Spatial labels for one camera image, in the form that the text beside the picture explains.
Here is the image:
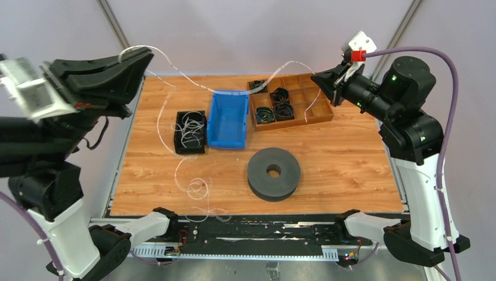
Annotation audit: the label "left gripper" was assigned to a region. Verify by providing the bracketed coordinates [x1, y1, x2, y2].
[43, 42, 157, 155]

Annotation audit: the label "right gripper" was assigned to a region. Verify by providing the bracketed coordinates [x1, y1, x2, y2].
[309, 58, 396, 121]

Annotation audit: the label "white wire cable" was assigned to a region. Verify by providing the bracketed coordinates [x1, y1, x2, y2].
[118, 45, 323, 224]

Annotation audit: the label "dark grey cable spool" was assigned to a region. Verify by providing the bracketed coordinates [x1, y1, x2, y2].
[247, 148, 301, 202]

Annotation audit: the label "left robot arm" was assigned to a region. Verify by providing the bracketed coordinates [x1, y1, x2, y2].
[1, 47, 179, 280]

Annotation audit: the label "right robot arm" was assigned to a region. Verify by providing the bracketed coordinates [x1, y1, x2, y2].
[311, 56, 470, 267]

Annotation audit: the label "rolled tie orange pattern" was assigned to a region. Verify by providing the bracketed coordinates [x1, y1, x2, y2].
[270, 87, 290, 106]

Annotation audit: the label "rolled tie dark floral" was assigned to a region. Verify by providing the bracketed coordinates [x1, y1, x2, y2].
[274, 102, 294, 122]

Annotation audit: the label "wooden compartment tray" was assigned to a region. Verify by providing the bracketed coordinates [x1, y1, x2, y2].
[250, 73, 334, 132]

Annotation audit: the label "rolled tie yellow green front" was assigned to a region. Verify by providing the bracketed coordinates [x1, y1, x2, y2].
[255, 107, 275, 124]

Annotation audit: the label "rolled tie green pattern back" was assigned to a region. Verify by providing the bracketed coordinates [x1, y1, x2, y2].
[248, 80, 268, 94]

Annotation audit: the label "black plastic bin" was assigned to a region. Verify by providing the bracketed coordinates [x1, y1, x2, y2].
[171, 111, 207, 155]

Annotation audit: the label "blue plastic bin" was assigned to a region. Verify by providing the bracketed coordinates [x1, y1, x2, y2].
[206, 90, 249, 150]

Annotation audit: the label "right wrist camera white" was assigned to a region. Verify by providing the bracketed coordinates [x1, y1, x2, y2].
[341, 30, 377, 63]

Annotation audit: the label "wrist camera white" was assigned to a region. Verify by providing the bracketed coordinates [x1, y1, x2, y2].
[1, 57, 77, 119]
[341, 30, 377, 63]

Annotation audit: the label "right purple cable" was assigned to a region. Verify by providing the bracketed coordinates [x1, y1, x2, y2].
[364, 46, 464, 281]

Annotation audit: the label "purple cable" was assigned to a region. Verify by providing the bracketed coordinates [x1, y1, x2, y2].
[0, 191, 67, 281]
[364, 46, 464, 281]

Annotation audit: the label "white wires in black bin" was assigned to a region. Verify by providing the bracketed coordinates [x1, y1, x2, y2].
[171, 111, 205, 149]

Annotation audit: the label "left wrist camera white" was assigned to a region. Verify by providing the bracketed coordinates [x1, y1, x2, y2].
[1, 57, 77, 119]

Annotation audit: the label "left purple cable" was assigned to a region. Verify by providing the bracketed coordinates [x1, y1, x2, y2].
[0, 191, 67, 281]

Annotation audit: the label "aluminium frame rail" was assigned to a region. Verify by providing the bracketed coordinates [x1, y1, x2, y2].
[83, 217, 437, 261]

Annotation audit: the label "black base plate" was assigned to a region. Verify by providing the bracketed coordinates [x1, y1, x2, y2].
[181, 214, 373, 257]

